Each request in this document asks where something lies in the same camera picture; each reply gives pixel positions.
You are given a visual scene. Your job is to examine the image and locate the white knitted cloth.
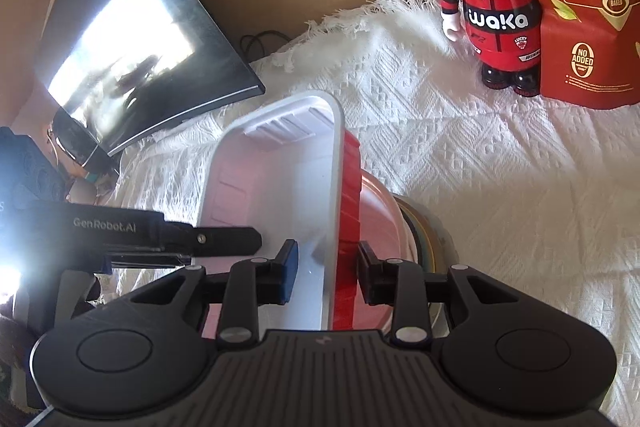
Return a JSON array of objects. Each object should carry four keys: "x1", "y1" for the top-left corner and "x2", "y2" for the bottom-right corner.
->
[{"x1": 100, "y1": 0, "x2": 640, "y2": 358}]

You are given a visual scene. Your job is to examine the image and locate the black curved monitor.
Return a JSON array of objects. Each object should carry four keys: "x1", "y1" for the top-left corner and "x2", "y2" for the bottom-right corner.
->
[{"x1": 32, "y1": 0, "x2": 266, "y2": 158}]

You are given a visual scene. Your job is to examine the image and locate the dark eyeglasses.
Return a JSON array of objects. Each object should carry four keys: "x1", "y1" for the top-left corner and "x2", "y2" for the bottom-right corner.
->
[{"x1": 47, "y1": 107, "x2": 121, "y2": 174}]

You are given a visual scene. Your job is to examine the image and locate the white floral bowl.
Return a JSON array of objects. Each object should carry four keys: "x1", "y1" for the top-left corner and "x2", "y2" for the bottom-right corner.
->
[{"x1": 350, "y1": 169, "x2": 419, "y2": 338}]

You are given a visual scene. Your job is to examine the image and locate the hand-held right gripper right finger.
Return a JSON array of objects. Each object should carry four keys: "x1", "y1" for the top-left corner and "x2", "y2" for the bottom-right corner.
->
[{"x1": 357, "y1": 242, "x2": 507, "y2": 349}]

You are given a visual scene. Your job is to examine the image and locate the black cable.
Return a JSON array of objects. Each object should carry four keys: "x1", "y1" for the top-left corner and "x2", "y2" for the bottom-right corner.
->
[{"x1": 238, "y1": 30, "x2": 294, "y2": 58}]

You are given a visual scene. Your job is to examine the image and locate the stainless steel bowl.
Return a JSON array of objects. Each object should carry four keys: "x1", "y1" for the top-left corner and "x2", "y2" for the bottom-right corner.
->
[{"x1": 397, "y1": 194, "x2": 459, "y2": 339}]

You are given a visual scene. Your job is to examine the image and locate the red rectangular tray white inside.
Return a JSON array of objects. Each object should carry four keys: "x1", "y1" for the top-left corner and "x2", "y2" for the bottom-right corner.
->
[{"x1": 196, "y1": 90, "x2": 362, "y2": 334}]

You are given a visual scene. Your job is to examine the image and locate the red snack bag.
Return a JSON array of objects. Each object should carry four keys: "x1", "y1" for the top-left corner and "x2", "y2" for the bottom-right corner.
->
[{"x1": 500, "y1": 0, "x2": 640, "y2": 112}]

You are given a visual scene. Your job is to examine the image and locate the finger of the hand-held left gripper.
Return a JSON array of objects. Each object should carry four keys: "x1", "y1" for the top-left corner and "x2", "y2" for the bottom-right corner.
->
[
  {"x1": 102, "y1": 251, "x2": 194, "y2": 271},
  {"x1": 160, "y1": 226, "x2": 264, "y2": 258}
]

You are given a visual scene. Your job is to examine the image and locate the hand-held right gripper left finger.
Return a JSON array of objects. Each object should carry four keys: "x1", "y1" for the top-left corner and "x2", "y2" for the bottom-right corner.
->
[{"x1": 130, "y1": 239, "x2": 300, "y2": 351}]

